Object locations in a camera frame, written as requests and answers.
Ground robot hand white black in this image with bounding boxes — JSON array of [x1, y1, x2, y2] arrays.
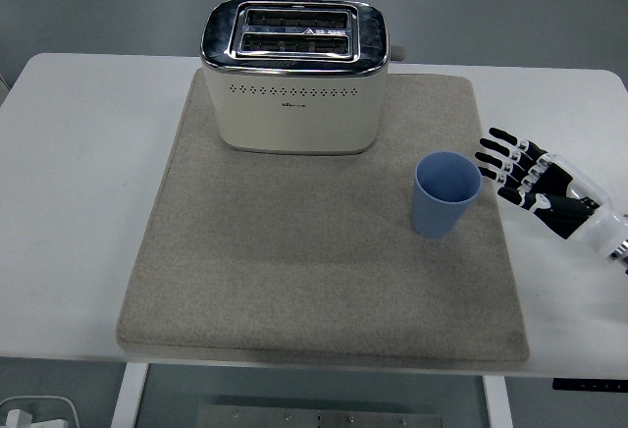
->
[[473, 126, 628, 253]]

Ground blue ribbed plastic cup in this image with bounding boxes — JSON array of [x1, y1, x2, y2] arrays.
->
[[410, 151, 483, 240]]

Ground black table control panel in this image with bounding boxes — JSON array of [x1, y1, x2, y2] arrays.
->
[[551, 377, 628, 393]]

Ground white table leg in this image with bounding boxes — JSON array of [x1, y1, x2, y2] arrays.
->
[[482, 373, 514, 428], [109, 362, 149, 428]]

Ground beige felt table mat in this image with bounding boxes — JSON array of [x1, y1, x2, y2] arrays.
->
[[115, 68, 532, 369]]

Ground cream and chrome toaster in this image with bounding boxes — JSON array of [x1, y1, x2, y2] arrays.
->
[[198, 0, 408, 156]]

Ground white rounded tray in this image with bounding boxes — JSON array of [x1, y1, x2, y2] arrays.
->
[[0, 395, 80, 428]]

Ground white power adapter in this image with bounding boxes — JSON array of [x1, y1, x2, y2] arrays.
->
[[2, 408, 66, 428]]

